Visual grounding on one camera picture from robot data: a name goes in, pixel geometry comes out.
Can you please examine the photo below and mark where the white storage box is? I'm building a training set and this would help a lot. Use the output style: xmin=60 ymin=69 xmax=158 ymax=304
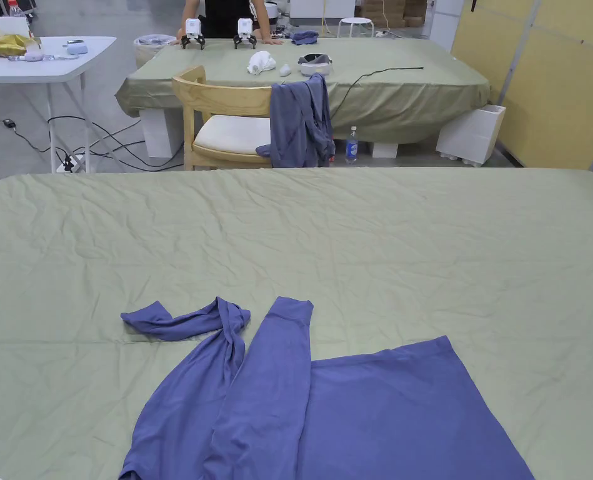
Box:
xmin=436 ymin=104 xmax=507 ymax=166

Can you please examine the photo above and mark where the white power strip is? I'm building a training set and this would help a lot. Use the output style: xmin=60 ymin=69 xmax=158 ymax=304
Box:
xmin=56 ymin=152 xmax=88 ymax=174

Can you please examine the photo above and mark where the white bin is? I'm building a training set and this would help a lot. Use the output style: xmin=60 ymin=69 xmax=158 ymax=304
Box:
xmin=134 ymin=34 xmax=176 ymax=70

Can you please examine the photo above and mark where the plastic water bottle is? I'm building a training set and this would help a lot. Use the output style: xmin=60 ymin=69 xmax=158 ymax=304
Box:
xmin=345 ymin=125 xmax=359 ymax=166

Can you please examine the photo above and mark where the white folding table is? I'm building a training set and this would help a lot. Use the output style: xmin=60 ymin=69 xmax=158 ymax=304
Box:
xmin=0 ymin=0 xmax=118 ymax=174

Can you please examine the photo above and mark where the black cable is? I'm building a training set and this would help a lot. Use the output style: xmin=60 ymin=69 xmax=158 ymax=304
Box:
xmin=330 ymin=65 xmax=425 ymax=122

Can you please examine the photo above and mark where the blue long-sleeved shirt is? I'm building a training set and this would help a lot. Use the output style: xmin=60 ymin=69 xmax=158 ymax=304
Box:
xmin=118 ymin=296 xmax=536 ymax=480

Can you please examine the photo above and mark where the white headset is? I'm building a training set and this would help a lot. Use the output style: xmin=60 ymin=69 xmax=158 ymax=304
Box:
xmin=297 ymin=53 xmax=335 ymax=77

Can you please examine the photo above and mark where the blue garment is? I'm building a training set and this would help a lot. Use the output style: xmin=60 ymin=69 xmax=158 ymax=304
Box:
xmin=255 ymin=72 xmax=337 ymax=169

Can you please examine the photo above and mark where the white round stool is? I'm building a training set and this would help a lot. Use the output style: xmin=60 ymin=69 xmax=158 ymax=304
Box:
xmin=337 ymin=17 xmax=374 ymax=39

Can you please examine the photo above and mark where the spare hand-held gripper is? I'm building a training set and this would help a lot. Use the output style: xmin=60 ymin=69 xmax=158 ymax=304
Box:
xmin=233 ymin=17 xmax=258 ymax=51
xmin=180 ymin=18 xmax=207 ymax=51

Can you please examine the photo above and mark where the white crumpled cloth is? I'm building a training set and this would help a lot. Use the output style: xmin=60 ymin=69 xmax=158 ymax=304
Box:
xmin=247 ymin=50 xmax=277 ymax=76

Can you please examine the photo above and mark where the wooden chair with white seat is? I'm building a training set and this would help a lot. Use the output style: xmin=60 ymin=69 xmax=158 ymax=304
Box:
xmin=171 ymin=65 xmax=283 ymax=171

